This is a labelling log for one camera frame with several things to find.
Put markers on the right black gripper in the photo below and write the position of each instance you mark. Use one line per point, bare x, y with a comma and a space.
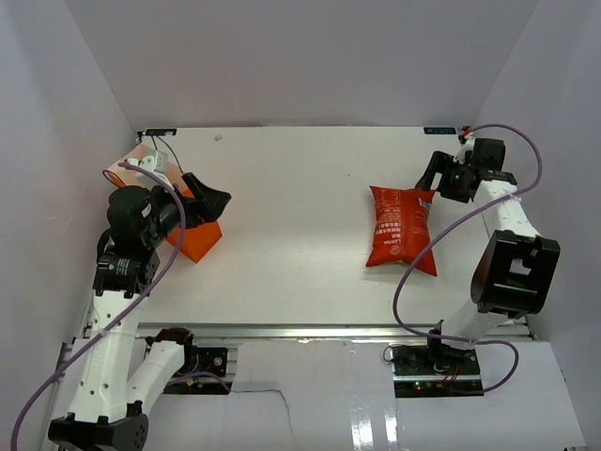
444, 164

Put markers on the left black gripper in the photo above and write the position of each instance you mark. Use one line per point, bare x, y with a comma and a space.
207, 205

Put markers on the red chips bag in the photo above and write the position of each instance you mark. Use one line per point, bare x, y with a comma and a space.
401, 230

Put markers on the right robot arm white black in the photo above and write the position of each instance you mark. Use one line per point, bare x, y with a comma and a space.
542, 260

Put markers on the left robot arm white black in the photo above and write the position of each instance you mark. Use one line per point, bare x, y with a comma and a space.
111, 404

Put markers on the orange paper bag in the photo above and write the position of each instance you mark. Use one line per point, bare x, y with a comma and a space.
197, 241

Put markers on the blue table label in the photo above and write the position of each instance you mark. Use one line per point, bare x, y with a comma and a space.
440, 130

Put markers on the black label top left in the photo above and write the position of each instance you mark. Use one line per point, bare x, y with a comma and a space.
160, 132

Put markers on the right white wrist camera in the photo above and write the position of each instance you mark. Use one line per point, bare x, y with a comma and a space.
467, 141

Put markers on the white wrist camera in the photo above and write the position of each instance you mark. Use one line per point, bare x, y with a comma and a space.
155, 162
467, 141

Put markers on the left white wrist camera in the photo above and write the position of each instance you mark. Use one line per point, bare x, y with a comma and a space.
155, 162

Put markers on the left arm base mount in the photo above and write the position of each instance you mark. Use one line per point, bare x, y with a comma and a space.
181, 370

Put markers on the aluminium front rail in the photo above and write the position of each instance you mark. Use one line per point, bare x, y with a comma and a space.
352, 332

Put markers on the aluminium rail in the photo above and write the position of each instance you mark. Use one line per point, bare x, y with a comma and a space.
352, 332
501, 287

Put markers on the aluminium right side rail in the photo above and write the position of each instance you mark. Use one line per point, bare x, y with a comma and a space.
501, 287

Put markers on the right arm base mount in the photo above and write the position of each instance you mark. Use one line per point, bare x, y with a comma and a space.
417, 375

